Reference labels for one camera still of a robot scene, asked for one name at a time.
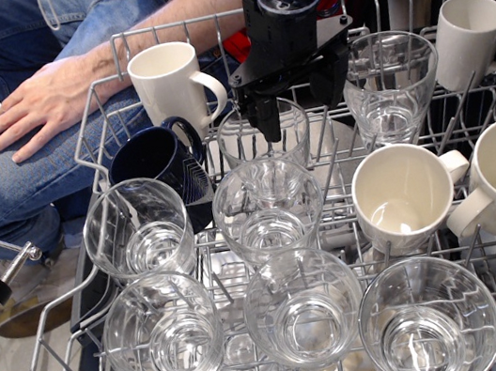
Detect clear glass back right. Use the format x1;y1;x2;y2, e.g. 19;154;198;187
343;31;438;151

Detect blue denim jeans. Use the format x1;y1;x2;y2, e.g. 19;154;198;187
0;0;267;264

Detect clear glass front left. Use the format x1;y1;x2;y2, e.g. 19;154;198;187
102;271;225;371

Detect clear glass middle centre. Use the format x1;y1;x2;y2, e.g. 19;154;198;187
212;158;324;268

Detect brown shoe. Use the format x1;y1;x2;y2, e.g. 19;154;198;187
0;296;73;339

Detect clear glass front centre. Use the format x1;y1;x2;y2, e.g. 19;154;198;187
242;247;364;370

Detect clear glass front right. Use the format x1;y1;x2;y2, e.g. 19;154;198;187
358;256;496;371

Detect dark blue patterned mug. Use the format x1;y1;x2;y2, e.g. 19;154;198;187
108;116;215;233

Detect person's bare hand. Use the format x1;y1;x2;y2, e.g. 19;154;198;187
0;52;111;163

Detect clear glass under gripper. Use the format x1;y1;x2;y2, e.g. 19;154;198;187
216;98;310;169

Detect white mug middle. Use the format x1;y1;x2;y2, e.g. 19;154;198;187
351;144;469;256

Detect clear glass middle left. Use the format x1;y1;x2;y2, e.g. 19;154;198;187
84;178;195;283

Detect white mug back right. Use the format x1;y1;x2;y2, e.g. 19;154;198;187
435;0;496;93

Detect person's bare forearm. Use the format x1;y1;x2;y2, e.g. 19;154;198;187
74;0;245;85

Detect grey wire dishwasher rack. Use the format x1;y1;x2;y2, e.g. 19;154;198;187
36;0;496;371

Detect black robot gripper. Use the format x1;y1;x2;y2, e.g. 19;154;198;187
229;0;352;143

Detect tall white mug back left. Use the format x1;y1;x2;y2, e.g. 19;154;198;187
127;41;228;139

